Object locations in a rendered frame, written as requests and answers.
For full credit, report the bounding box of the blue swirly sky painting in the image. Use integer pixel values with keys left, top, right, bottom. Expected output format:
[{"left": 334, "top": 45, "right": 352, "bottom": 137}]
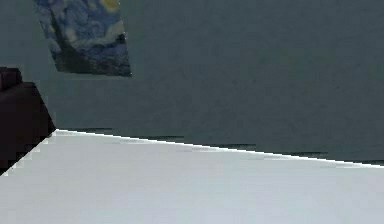
[{"left": 33, "top": 0, "right": 133, "bottom": 78}]

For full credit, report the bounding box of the dark brown sofa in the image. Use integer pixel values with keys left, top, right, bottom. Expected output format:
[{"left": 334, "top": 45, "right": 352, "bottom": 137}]
[{"left": 0, "top": 66, "right": 57, "bottom": 176}]

